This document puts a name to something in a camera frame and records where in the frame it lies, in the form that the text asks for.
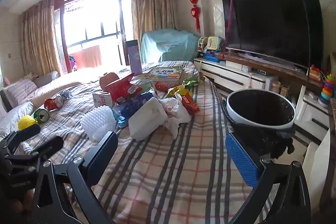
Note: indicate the white thick book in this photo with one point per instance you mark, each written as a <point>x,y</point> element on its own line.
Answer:
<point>157,81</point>

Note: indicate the black flat screen television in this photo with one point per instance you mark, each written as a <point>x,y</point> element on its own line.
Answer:
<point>273,27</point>

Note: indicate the red snack bag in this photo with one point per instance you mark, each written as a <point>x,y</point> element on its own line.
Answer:
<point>123,88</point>

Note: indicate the white trash bin black bag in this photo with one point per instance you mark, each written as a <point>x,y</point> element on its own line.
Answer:
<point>262,108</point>

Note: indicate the white green toy basket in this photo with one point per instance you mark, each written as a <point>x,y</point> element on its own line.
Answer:
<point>202,44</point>

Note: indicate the small red bottle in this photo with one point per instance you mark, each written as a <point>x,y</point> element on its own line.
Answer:
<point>161,85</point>

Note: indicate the glass balcony door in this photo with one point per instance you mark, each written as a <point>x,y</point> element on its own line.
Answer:
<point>92,29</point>

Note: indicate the small white device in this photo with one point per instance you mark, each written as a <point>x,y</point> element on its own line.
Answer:
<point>312,95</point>

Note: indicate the person's left hand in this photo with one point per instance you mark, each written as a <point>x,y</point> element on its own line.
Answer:
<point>22,205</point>

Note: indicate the green cover children's book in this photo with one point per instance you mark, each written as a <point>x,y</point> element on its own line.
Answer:
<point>160,73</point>

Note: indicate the white rimmed trash can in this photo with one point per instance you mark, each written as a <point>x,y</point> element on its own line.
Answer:
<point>236,115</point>

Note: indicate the red toy telephone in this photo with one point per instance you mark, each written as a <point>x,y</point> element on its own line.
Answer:
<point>315,73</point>

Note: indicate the white plastic bag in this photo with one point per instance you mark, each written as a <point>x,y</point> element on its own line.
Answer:
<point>176,113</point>

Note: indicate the marble top side cabinet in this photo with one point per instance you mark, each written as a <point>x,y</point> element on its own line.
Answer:
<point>317,174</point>

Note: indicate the beige patterned curtain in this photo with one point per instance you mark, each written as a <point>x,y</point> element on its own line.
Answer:
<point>152,8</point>
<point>39,37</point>

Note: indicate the stack of cream cups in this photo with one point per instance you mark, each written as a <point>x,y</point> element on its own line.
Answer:
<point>275,87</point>

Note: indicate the red apple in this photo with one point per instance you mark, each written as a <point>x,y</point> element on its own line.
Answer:
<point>106,79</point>

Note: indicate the flat white box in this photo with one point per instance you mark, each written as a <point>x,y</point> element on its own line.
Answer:
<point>235,64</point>

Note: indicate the pink striped cushion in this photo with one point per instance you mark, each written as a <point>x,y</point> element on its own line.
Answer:
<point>21,90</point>

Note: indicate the plaid blanket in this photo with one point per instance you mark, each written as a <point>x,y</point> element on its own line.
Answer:
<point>170,174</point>

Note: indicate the white box red print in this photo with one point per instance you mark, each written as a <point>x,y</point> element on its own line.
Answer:
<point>103,100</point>

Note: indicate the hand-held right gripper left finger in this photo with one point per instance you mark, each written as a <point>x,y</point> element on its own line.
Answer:
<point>102,158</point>

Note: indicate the grey cushion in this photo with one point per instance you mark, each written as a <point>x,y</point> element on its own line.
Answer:
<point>46,79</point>

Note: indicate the blue cheese stick packet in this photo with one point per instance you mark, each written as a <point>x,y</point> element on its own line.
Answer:
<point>122,122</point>

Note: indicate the green snack packet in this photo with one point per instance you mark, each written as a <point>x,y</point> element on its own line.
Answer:
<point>193,81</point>

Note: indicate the yellow snack packet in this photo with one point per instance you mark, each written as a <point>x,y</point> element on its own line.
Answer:
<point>174,92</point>

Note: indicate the white television cabinet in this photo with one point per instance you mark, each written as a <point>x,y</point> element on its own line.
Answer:
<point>231,74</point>

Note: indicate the orange red snack packet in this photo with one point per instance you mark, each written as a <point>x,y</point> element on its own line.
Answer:
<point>189,102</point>

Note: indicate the teal cloth covered furniture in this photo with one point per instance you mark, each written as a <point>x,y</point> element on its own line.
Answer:
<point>168,45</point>

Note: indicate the green drink can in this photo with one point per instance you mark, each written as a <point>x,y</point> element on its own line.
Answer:
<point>42,116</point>

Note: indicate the blue white patterned wrapper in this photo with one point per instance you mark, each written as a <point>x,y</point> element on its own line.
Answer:
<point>134,104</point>

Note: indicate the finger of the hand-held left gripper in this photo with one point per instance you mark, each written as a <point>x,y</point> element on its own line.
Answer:
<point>48,146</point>
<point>26,133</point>

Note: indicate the crushed red can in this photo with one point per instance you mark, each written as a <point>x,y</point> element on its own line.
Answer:
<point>51,104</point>

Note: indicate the white pillow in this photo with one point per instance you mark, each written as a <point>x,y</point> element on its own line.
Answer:
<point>15,116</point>

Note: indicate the toy telephone set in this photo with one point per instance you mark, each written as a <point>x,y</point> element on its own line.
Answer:
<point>212,54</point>

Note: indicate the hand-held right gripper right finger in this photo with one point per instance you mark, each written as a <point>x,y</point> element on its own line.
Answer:
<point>241,161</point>

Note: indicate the crumpled foil wrapper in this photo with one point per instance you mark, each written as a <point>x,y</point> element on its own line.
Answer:
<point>66,94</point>

